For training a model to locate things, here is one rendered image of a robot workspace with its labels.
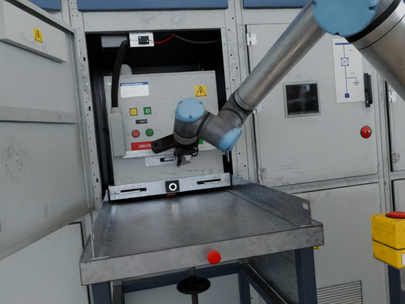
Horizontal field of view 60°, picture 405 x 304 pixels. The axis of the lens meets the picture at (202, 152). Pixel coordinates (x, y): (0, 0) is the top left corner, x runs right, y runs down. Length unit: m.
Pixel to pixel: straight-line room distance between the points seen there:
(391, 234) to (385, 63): 0.35
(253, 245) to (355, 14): 0.57
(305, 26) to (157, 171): 0.92
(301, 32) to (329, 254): 1.18
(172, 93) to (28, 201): 0.75
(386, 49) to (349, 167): 1.12
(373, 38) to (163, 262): 0.66
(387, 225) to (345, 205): 1.00
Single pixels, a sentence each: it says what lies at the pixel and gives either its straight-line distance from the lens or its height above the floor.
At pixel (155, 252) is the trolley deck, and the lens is 0.89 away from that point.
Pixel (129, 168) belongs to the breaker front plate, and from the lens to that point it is 1.57.
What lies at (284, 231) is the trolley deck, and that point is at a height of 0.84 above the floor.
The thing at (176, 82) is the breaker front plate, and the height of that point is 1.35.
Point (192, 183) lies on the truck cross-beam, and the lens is 1.59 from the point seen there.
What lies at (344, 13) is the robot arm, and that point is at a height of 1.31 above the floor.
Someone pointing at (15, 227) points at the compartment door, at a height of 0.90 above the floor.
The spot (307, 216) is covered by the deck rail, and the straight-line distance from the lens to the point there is 1.00.
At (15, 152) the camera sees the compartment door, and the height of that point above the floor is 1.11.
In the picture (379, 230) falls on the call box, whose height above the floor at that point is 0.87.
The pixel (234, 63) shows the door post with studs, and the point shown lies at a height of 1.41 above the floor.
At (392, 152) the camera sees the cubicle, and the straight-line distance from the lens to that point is 1.98.
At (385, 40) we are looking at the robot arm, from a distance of 0.77.
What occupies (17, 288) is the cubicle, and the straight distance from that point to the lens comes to 1.67.
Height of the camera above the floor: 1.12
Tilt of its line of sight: 3 degrees down
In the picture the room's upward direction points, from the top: 5 degrees counter-clockwise
